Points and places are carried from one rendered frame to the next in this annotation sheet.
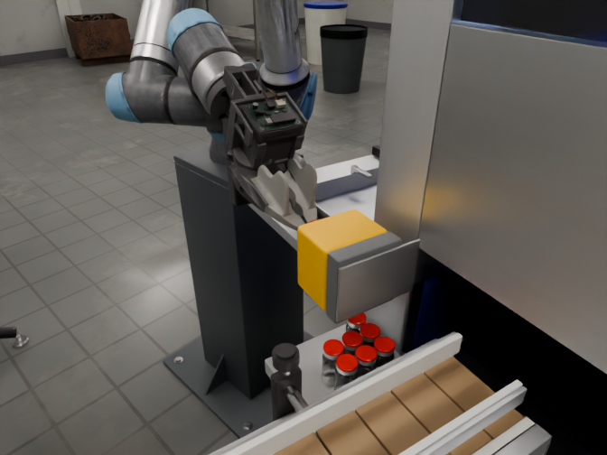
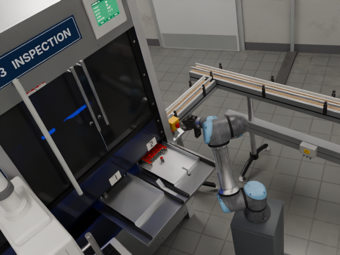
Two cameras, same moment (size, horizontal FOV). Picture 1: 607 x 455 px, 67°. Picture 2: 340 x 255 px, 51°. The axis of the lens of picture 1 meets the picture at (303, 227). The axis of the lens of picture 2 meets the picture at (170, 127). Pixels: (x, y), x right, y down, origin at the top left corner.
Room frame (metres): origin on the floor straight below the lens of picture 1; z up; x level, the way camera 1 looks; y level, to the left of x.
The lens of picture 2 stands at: (2.31, -0.36, 2.60)
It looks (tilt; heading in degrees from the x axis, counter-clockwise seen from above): 40 degrees down; 171
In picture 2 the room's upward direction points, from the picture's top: 15 degrees counter-clockwise
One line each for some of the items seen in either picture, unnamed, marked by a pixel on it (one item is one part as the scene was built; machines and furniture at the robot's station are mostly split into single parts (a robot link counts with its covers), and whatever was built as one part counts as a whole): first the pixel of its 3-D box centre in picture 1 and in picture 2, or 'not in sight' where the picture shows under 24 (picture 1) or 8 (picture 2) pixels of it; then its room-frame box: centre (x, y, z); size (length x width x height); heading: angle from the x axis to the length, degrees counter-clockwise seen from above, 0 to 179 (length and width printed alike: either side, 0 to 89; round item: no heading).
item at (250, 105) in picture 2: not in sight; (251, 127); (0.16, 0.65, 0.46); 0.09 x 0.09 x 0.77; 31
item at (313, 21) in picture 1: (324, 32); not in sight; (6.41, -0.28, 0.35); 0.55 x 0.55 x 0.71
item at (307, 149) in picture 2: not in sight; (308, 150); (0.64, 0.87, 0.50); 0.12 x 0.05 x 0.09; 31
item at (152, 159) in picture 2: not in sight; (156, 156); (0.52, -0.24, 0.90); 0.18 x 0.02 x 0.05; 121
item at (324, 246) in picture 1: (345, 262); (172, 123); (0.37, -0.04, 0.99); 0.08 x 0.07 x 0.07; 31
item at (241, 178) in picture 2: not in sight; (254, 158); (0.16, 0.65, 0.07); 0.50 x 0.08 x 0.14; 121
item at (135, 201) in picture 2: not in sight; (130, 196); (0.77, -0.48, 0.90); 0.34 x 0.26 x 0.04; 31
